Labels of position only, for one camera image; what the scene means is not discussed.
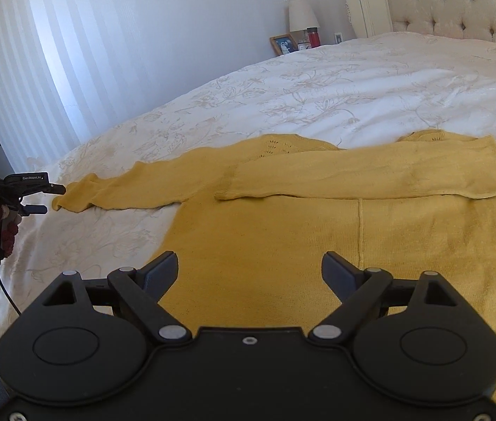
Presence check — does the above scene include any wooden photo frame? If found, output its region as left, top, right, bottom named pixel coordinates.
left=269, top=34, right=299, bottom=57

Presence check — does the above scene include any white floral bedspread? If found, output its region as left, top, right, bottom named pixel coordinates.
left=0, top=31, right=496, bottom=421

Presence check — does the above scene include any white table lamp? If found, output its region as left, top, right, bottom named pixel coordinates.
left=289, top=0, right=321, bottom=45

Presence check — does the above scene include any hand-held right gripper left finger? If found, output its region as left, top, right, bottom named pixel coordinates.
left=43, top=251, right=190, bottom=345

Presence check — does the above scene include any yellow knitted sweater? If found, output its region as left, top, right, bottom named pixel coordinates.
left=52, top=130, right=496, bottom=417

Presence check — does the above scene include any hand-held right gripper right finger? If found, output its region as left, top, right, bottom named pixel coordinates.
left=311, top=251, right=458, bottom=345

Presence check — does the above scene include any black cable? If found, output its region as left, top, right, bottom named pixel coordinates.
left=0, top=262, right=24, bottom=316

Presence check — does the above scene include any person's left hand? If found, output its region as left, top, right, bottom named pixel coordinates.
left=1, top=207, right=21, bottom=258

